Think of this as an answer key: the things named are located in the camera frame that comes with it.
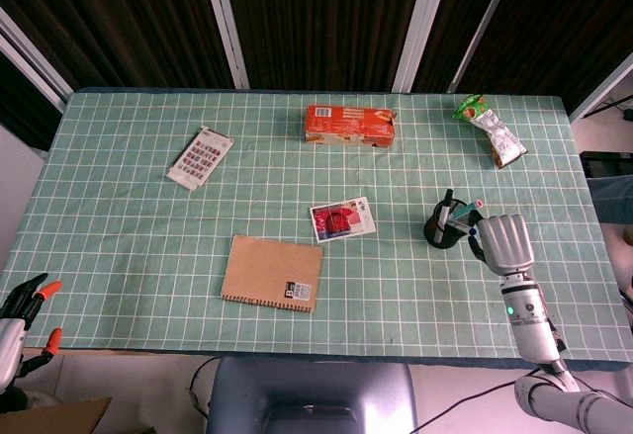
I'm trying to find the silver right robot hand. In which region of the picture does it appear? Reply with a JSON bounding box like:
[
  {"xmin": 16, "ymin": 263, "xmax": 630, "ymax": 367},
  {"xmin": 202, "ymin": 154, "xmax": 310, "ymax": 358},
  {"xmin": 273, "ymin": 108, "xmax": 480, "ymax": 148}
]
[{"xmin": 466, "ymin": 210, "xmax": 536, "ymax": 276}]

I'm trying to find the black orange left robot hand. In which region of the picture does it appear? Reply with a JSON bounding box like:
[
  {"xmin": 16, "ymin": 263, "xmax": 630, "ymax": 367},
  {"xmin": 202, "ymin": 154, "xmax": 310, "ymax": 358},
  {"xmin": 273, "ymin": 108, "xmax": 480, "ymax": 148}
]
[{"xmin": 0, "ymin": 272, "xmax": 64, "ymax": 405}]

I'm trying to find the black mesh pen holder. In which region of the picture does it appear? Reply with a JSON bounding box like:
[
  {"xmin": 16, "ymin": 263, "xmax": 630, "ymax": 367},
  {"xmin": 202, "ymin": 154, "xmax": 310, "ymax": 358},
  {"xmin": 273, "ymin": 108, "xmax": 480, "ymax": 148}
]
[{"xmin": 423, "ymin": 198, "xmax": 480, "ymax": 249}]

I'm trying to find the brown cardboard box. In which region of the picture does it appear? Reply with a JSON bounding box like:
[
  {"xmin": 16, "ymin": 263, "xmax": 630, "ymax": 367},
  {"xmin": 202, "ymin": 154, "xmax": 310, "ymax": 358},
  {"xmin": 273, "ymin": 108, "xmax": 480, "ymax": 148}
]
[{"xmin": 0, "ymin": 396, "xmax": 113, "ymax": 434}]

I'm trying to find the green silver snack bag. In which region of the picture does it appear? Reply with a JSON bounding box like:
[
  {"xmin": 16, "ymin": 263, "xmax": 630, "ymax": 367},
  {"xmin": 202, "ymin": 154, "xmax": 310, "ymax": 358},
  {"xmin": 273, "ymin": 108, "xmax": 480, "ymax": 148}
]
[{"xmin": 452, "ymin": 93, "xmax": 529, "ymax": 170}]

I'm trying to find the green checked tablecloth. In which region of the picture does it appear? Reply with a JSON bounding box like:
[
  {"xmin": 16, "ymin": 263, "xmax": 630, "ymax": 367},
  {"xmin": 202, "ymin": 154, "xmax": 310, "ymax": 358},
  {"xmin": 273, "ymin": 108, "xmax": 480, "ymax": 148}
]
[{"xmin": 0, "ymin": 88, "xmax": 625, "ymax": 371}]

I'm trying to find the black equipment box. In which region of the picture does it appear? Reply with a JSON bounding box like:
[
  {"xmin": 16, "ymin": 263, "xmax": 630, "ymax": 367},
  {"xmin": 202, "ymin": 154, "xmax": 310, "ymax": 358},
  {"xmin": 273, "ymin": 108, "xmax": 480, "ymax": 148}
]
[{"xmin": 580, "ymin": 150, "xmax": 633, "ymax": 179}]

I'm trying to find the red photo card pack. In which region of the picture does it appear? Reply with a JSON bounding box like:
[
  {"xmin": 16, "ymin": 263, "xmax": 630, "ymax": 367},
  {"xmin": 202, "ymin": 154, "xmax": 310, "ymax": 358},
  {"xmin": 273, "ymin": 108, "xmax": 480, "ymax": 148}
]
[{"xmin": 310, "ymin": 197, "xmax": 376, "ymax": 243}]

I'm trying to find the orange cardboard food box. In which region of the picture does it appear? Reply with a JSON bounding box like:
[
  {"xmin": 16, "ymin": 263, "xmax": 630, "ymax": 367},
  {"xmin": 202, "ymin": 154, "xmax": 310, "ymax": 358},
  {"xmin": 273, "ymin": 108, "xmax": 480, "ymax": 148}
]
[{"xmin": 303, "ymin": 104, "xmax": 399, "ymax": 150}]

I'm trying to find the brown spiral notebook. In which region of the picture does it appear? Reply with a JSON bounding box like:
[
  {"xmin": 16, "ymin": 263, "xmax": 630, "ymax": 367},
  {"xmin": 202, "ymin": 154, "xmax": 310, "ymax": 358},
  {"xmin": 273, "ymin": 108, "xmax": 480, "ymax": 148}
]
[{"xmin": 220, "ymin": 234, "xmax": 325, "ymax": 314}]

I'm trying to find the nail sticker sheet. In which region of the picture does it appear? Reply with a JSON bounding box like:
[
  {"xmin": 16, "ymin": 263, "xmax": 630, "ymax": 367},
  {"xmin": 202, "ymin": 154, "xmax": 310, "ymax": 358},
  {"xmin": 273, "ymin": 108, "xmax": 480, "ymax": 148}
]
[{"xmin": 165, "ymin": 126, "xmax": 233, "ymax": 192}]

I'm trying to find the black cable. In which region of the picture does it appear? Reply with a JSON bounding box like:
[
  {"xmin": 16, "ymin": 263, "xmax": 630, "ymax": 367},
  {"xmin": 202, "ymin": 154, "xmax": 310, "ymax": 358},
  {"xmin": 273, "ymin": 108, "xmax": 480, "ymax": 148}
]
[
  {"xmin": 413, "ymin": 379, "xmax": 519, "ymax": 431},
  {"xmin": 189, "ymin": 356, "xmax": 221, "ymax": 418}
]

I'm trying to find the white partition frame post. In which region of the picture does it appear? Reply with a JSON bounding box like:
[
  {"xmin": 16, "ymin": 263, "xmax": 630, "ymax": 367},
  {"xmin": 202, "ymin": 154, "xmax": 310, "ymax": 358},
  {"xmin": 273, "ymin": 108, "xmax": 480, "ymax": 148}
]
[
  {"xmin": 392, "ymin": 0, "xmax": 443, "ymax": 93},
  {"xmin": 446, "ymin": 0, "xmax": 521, "ymax": 94},
  {"xmin": 0, "ymin": 6, "xmax": 74, "ymax": 114},
  {"xmin": 199, "ymin": 0, "xmax": 250, "ymax": 90}
]

